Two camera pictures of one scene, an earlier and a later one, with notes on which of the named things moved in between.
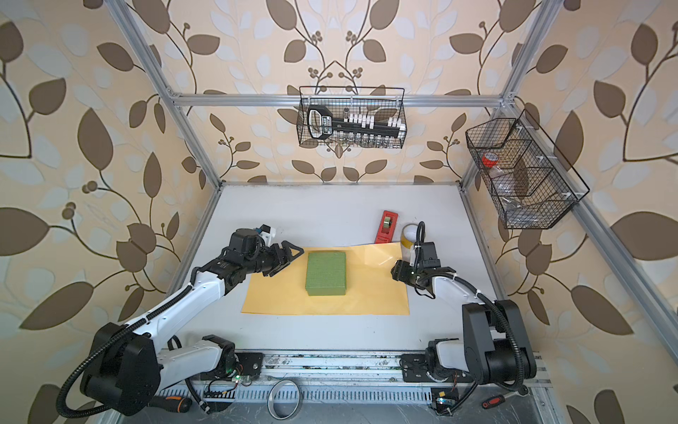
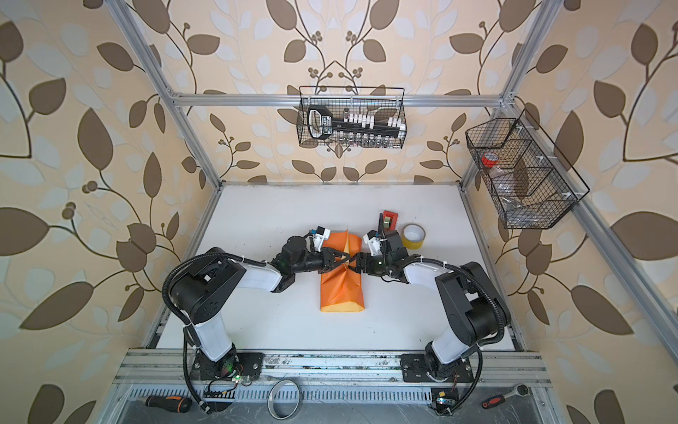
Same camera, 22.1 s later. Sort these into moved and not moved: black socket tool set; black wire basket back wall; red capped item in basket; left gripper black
Moved: left gripper black
Not moved: red capped item in basket; black wire basket back wall; black socket tool set
